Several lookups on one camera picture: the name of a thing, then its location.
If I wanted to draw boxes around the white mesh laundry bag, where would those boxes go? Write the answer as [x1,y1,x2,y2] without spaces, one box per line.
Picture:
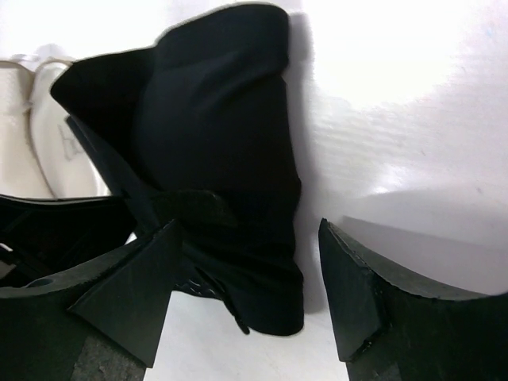
[1,44,110,198]

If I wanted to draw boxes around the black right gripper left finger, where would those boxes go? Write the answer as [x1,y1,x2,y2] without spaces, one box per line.
[1,221,181,380]

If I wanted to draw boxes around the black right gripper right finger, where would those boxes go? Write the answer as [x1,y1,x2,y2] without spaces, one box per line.
[318,220,507,380]

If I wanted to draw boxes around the black bra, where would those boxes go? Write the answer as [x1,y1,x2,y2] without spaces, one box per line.
[0,2,306,337]

